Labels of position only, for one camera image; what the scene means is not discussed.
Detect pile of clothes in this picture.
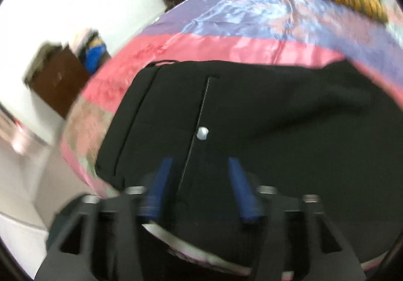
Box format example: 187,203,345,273
71,28,111,75

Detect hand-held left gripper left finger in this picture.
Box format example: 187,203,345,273
35,157,175,281

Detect pink and purple satin bedspread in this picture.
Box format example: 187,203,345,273
60,0,403,278

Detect brown cabinet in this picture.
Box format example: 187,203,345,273
23,43,92,119

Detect black pants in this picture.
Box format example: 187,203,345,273
94,60,403,269

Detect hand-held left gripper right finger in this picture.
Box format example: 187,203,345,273
227,157,367,281

